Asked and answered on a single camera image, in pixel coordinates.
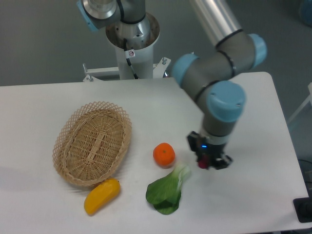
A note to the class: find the orange tangerine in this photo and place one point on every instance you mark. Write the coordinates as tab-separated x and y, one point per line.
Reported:
164	155

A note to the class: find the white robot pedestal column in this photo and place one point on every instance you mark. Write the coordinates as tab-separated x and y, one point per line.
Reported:
134	46

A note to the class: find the purple red sweet potato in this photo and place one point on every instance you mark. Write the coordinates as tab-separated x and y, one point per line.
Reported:
204	163

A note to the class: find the blue object top right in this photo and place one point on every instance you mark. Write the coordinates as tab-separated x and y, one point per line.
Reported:
305	12

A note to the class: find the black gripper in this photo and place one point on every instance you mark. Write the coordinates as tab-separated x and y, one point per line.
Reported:
204	149

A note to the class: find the green bok choy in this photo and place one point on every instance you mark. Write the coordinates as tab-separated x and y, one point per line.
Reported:
165	193

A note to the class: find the woven wicker basket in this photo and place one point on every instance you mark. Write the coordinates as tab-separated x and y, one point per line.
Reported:
92	143

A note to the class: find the black device at edge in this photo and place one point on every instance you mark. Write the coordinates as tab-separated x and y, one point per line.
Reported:
303	209

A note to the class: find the yellow mango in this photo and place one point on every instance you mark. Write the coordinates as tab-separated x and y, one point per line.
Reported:
101	195

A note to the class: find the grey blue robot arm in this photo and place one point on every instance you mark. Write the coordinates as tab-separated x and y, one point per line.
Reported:
206	81

